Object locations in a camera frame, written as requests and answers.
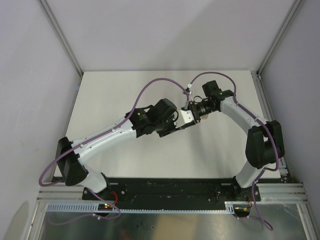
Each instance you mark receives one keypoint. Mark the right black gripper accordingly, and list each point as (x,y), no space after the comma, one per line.
(196,114)

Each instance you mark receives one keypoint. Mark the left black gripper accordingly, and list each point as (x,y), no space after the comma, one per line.
(172,129)

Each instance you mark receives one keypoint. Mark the clear pill bottle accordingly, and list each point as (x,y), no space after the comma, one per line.
(205,116)

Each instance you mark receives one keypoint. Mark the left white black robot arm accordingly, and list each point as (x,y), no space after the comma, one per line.
(75,155)

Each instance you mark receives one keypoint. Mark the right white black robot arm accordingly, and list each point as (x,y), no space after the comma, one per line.
(264,143)

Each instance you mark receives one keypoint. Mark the shiny metal front plate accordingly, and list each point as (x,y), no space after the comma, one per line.
(285,220)

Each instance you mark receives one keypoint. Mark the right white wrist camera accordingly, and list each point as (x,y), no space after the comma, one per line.
(189,92)

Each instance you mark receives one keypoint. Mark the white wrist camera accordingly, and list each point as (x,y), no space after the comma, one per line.
(189,92)
(186,119)

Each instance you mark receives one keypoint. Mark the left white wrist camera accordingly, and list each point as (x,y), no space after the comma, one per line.
(186,119)

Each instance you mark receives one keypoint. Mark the right aluminium frame post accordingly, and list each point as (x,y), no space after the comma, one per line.
(280,34)

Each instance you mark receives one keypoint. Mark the aluminium frame post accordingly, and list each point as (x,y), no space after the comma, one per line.
(280,34)
(48,13)

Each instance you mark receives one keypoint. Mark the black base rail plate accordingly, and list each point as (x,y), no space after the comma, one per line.
(176,194)

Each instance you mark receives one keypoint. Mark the left aluminium frame post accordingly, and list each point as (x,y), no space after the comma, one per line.
(48,13)

